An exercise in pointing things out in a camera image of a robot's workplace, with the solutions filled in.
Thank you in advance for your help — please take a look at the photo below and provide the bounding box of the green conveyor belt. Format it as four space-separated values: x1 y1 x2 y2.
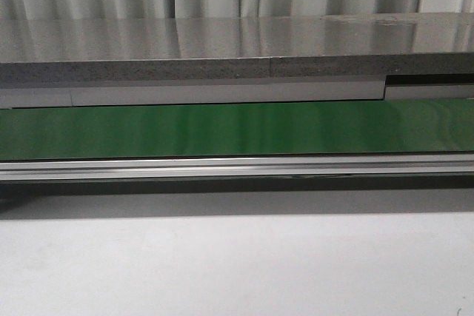
1 99 473 200

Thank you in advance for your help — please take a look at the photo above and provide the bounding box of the grey stone counter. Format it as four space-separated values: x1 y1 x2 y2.
1 13 473 108

